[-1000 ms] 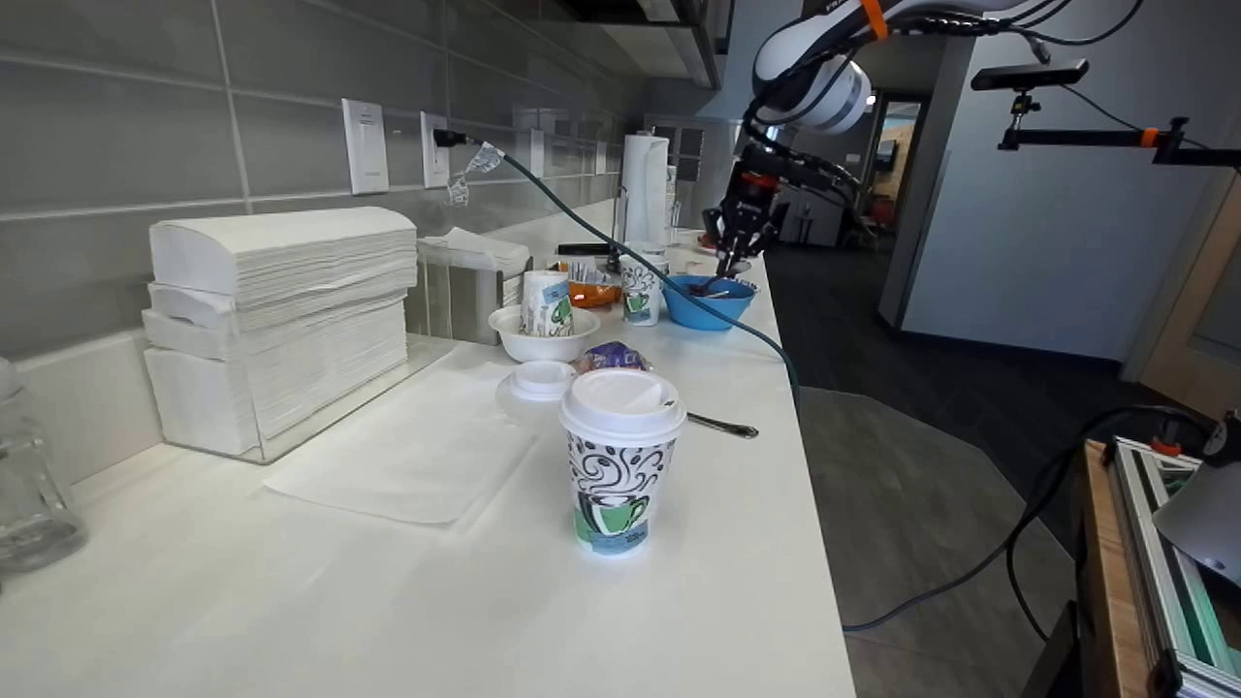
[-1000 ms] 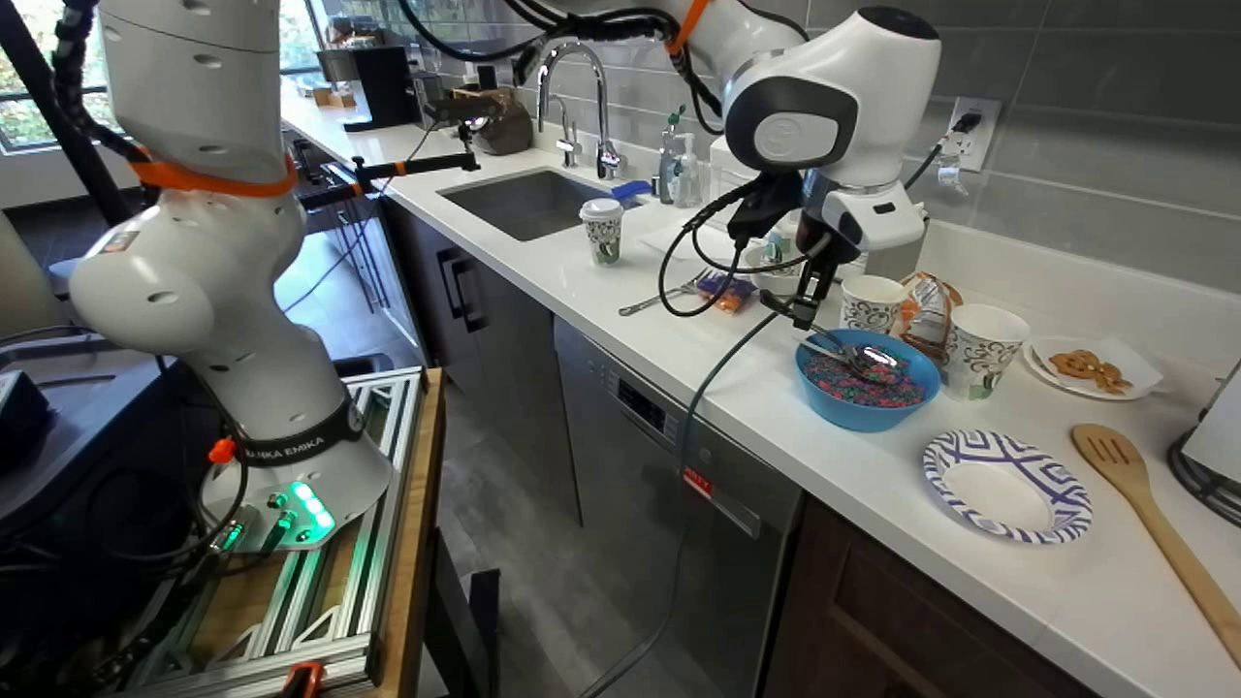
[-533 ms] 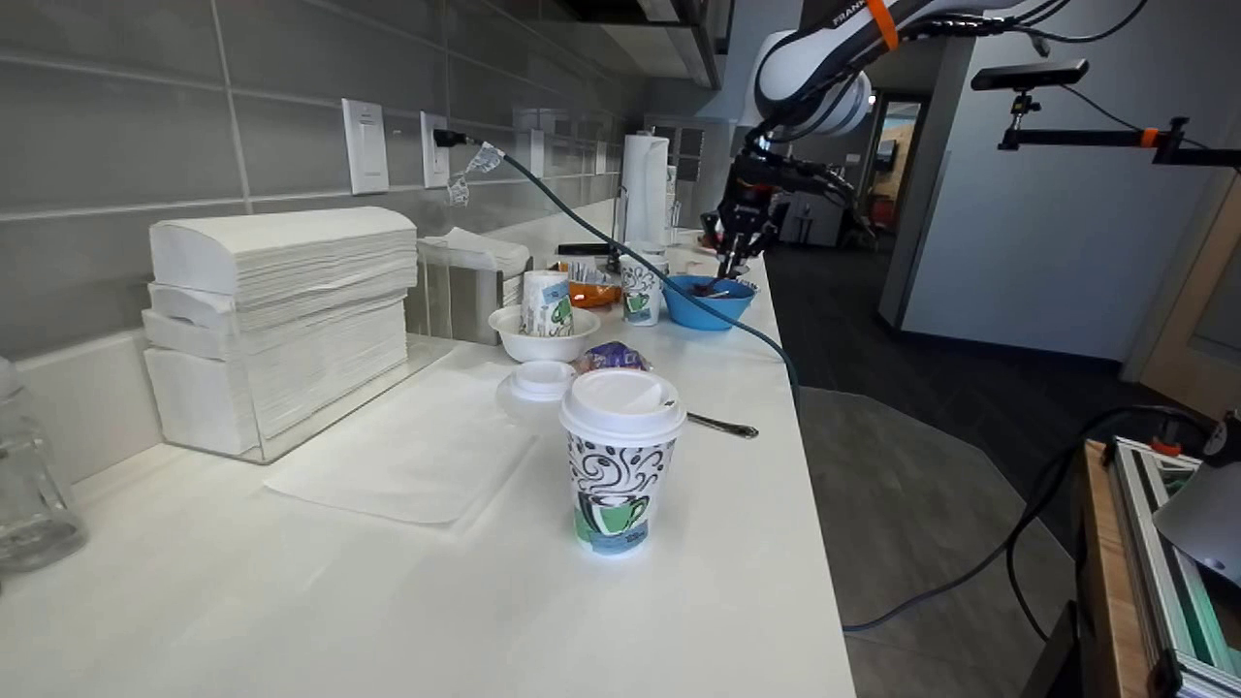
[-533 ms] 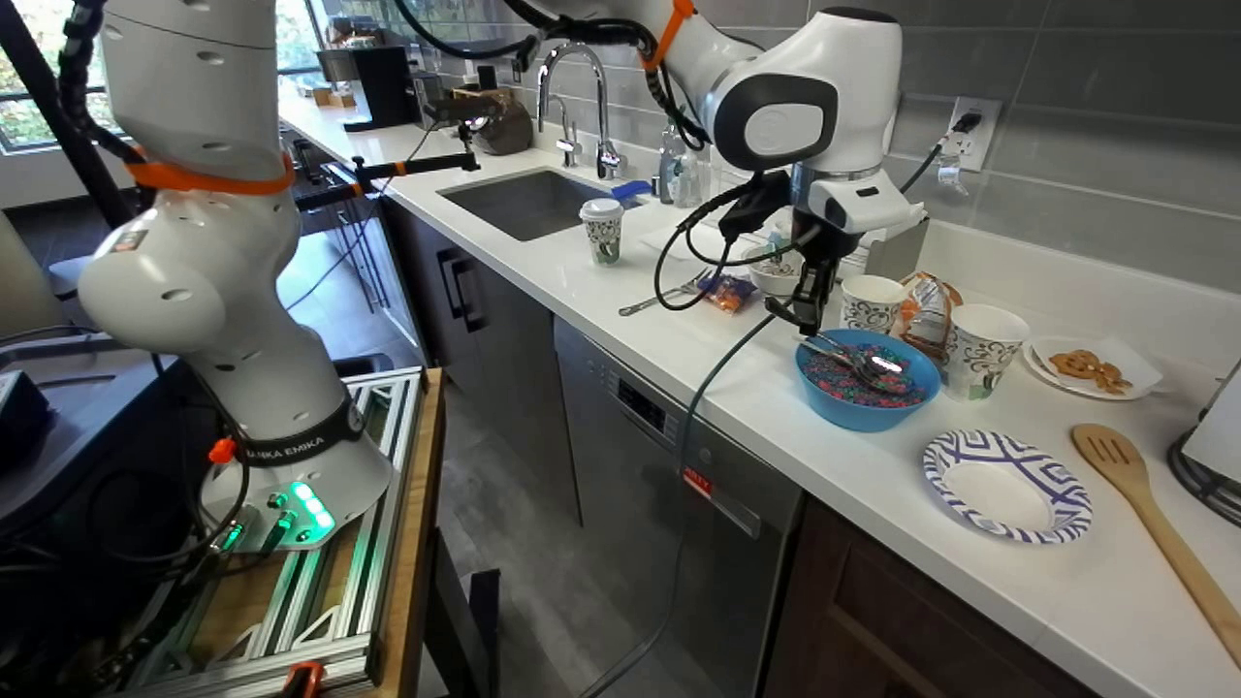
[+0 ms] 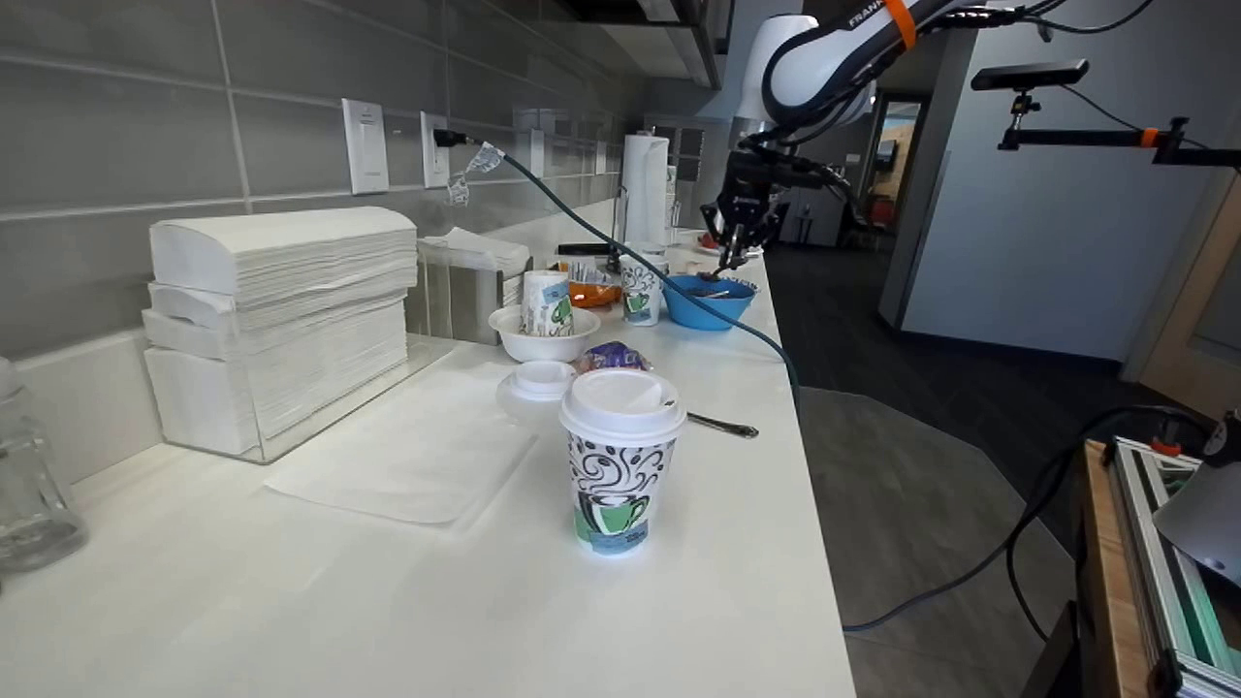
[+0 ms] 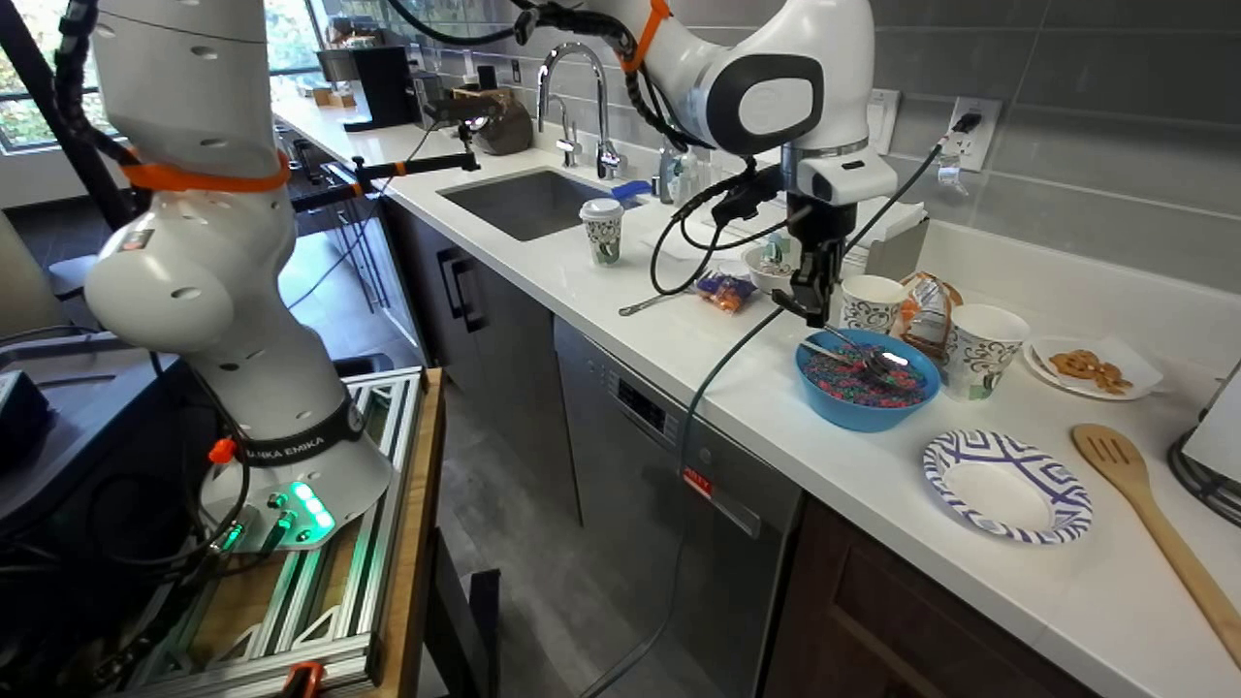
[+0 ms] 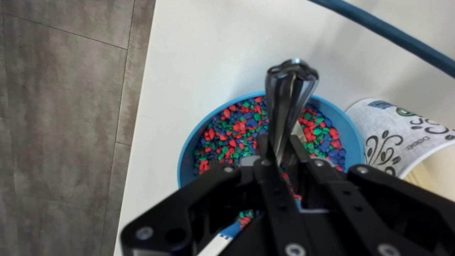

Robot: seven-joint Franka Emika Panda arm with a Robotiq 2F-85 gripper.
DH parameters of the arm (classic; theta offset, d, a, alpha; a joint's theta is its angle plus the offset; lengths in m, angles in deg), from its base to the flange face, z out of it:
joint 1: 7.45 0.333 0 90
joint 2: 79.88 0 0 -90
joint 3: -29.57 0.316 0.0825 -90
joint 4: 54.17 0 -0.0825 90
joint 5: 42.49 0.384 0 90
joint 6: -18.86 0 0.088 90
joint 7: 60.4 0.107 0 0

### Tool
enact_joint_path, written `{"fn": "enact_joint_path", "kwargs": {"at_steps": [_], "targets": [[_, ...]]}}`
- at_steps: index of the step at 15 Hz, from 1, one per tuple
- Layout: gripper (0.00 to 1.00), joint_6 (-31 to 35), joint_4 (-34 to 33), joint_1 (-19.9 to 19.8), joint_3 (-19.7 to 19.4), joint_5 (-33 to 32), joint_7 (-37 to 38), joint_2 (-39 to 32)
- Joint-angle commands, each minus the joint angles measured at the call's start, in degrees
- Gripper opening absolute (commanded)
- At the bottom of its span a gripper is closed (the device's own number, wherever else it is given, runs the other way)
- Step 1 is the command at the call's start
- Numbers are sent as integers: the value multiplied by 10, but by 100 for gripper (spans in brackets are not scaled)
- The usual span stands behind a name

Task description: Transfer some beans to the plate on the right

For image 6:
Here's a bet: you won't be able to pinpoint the long power cable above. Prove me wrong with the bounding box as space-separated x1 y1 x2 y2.
577 114 984 698

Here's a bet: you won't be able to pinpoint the wooden robot cart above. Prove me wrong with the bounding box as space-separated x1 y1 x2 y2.
129 366 449 698

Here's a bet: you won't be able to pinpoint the aluminium profile frame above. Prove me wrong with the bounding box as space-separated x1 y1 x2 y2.
130 366 421 684

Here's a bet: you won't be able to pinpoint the metal spoon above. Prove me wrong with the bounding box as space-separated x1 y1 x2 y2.
796 324 915 392

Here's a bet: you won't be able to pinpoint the steel kitchen sink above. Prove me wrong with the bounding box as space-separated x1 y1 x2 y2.
436 169 611 246

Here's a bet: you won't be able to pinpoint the blue bowl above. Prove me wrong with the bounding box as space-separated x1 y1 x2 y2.
789 325 944 436

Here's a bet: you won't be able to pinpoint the brown wooden cabinet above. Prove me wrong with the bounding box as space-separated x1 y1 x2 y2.
761 498 1099 698

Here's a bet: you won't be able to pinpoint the orange snack bag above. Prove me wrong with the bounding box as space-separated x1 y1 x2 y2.
900 267 964 366

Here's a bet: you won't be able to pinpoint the steel dishwasher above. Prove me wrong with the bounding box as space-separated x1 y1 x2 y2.
553 317 807 698

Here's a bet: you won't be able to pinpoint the blue patterned paper plate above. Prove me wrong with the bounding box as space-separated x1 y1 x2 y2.
918 428 1098 546

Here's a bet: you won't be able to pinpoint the chrome kitchen faucet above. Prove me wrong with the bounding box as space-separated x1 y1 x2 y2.
529 41 629 184

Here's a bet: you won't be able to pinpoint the dark sink cabinet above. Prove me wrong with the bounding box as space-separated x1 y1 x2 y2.
385 207 586 527

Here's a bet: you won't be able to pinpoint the purple candy packet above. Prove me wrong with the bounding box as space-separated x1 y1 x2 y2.
695 272 761 317

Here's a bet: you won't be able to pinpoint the black camera clamp rig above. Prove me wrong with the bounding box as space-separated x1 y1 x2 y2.
281 122 483 200

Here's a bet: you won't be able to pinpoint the wooden slotted spatula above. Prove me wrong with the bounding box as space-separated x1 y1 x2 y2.
1065 423 1241 673

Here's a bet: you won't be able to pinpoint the lidded patterned paper cup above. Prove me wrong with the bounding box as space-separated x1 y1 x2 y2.
572 196 629 267

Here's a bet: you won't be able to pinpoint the orange snack pieces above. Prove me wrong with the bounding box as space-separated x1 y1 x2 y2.
1044 346 1138 395

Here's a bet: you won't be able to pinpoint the white wall outlet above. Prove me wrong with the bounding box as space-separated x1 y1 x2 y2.
938 92 1004 179

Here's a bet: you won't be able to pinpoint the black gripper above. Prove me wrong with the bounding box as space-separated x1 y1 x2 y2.
770 196 859 325

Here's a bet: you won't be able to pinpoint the blue sponge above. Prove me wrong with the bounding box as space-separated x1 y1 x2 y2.
608 176 659 210

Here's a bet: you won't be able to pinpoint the white snack plate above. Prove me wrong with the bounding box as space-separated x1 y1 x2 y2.
1018 333 1167 403

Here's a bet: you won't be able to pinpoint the metal tissue box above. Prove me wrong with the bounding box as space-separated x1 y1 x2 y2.
858 210 935 285

